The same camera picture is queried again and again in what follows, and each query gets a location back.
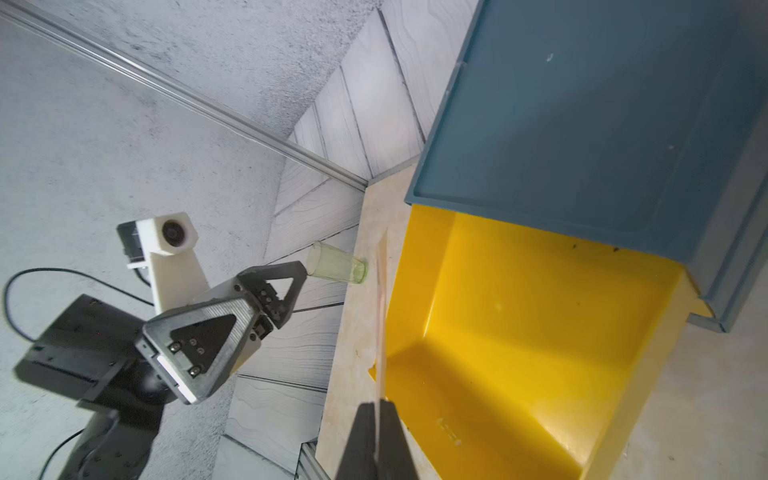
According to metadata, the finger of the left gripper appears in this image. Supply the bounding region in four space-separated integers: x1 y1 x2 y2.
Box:
236 261 307 329

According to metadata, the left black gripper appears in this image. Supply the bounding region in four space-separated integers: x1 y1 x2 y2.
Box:
14 295 263 412

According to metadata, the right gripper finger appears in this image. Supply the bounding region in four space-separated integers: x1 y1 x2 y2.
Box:
334 400 419 480

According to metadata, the yellow drawer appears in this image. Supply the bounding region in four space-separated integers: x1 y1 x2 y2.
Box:
370 205 711 479

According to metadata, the red postcard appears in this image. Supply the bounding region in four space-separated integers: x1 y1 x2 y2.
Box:
376 231 388 405

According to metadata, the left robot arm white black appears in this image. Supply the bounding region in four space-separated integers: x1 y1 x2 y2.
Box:
14 261 307 479

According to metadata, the teal drawer cabinet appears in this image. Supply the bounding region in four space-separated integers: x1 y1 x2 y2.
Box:
406 1 767 332

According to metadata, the green transparent plastic cup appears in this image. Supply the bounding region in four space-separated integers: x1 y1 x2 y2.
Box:
305 242 368 284

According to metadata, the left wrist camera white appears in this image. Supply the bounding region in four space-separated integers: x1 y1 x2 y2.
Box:
116 212 209 314

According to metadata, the left aluminium frame post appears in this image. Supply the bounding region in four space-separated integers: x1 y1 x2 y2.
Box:
1 1 368 191

